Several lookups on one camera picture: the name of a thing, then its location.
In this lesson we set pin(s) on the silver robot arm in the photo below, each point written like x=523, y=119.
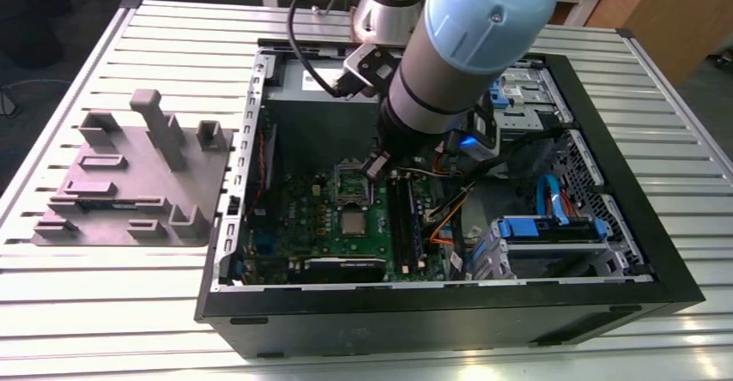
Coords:
x=435, y=80

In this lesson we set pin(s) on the black office chair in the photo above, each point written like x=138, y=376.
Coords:
x=28, y=33

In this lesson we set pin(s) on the black PC case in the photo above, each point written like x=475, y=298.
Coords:
x=400, y=325

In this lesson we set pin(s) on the green motherboard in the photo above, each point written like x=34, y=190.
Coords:
x=303, y=231

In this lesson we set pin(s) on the silver drive cage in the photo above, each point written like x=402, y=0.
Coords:
x=526, y=121

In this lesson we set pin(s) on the grey parts rack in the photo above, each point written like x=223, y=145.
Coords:
x=137, y=175

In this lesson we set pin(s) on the black graphics card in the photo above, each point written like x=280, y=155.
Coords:
x=343, y=270

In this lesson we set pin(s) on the black RAM slot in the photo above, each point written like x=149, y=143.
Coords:
x=394, y=222

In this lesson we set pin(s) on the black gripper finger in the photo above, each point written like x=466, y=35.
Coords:
x=377, y=166

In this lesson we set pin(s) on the silver power supply unit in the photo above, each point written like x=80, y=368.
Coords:
x=315, y=132

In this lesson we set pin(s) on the blue expansion slot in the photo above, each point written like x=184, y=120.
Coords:
x=264, y=243

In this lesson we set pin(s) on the brown wooden cabinet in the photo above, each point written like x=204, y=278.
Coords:
x=675, y=20

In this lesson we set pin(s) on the black camera on silver bracket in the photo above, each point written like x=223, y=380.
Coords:
x=377, y=68

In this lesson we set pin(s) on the blue plastic drive bracket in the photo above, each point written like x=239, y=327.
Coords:
x=499, y=98

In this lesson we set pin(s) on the silver CPU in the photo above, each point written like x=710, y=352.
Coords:
x=352, y=223

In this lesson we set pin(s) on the blue RAM stick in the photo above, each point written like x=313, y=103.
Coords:
x=108, y=205
x=416, y=226

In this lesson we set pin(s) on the hard disk in blue carrier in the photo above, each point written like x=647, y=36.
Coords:
x=518, y=228

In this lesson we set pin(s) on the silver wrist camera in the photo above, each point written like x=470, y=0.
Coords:
x=483, y=151

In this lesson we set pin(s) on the metal locking lever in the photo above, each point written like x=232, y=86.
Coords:
x=372, y=196

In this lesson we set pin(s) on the black case fan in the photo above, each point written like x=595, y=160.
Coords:
x=265, y=203

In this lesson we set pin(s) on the CPU socket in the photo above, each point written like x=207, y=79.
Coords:
x=369, y=224

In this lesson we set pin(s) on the silver disk bay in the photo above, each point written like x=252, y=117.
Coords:
x=563, y=247

